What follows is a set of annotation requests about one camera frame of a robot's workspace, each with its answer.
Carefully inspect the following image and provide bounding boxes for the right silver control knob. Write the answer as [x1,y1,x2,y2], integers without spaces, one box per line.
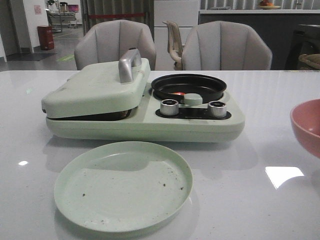
[207,101,227,118]

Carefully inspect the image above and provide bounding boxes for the pink bowl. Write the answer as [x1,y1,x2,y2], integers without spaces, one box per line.
[290,99,320,158]

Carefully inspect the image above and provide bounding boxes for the left grey upholstered chair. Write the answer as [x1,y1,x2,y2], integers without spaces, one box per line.
[74,19,157,71]

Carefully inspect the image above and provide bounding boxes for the white cabinet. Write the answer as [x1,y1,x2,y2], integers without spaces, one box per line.
[154,0,200,71]

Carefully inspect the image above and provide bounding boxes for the mint green round plate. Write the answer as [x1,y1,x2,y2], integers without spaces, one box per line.
[54,141,193,234]

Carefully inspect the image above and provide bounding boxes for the orange shrimp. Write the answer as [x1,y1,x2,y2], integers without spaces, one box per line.
[172,92,186,96]

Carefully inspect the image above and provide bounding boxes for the dark counter with white top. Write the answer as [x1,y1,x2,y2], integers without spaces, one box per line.
[198,9,320,70]

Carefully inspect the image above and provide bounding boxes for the grey upholstered chair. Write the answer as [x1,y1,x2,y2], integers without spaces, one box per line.
[74,19,157,71]
[181,21,273,71]

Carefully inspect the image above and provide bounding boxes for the right grey upholstered chair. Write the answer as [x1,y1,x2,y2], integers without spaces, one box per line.
[181,21,273,71]

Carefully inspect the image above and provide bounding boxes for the mint green sandwich maker lid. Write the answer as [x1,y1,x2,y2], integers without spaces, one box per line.
[41,49,151,121]

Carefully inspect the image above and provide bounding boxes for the fruit bowl on counter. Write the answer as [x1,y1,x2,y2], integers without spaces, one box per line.
[258,0,281,10]

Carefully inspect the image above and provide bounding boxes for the beige office chair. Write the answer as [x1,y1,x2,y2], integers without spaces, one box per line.
[163,20,184,71]

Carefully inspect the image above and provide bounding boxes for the black round frying pan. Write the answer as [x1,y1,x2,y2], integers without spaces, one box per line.
[151,73,227,104]

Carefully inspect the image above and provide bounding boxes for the mint green breakfast maker base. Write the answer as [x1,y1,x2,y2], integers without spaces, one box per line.
[46,83,245,143]

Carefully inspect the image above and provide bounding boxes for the left silver control knob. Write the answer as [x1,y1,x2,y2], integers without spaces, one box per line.
[159,99,179,116]

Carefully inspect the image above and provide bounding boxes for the silver control knob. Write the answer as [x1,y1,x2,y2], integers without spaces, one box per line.
[207,101,227,118]
[159,99,179,116]

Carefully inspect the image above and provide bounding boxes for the red trash bin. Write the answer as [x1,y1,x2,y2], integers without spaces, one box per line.
[37,25,55,51]

